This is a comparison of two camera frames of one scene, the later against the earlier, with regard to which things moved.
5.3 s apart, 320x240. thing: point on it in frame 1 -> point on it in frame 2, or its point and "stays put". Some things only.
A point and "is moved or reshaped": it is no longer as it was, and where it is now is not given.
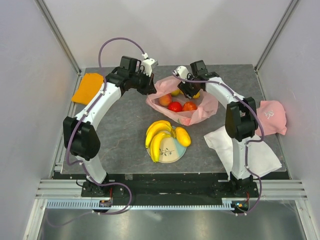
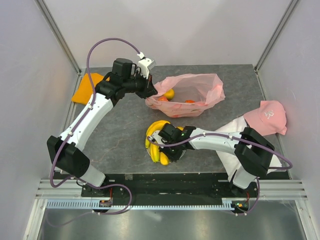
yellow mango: [179, 92] -> [164, 159]
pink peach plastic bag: [207, 104] is moved or reshaped
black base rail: [169, 187] stays put
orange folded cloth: [88, 88] stays put
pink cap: [271, 118] stays put
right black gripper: [183, 86] -> [172, 157]
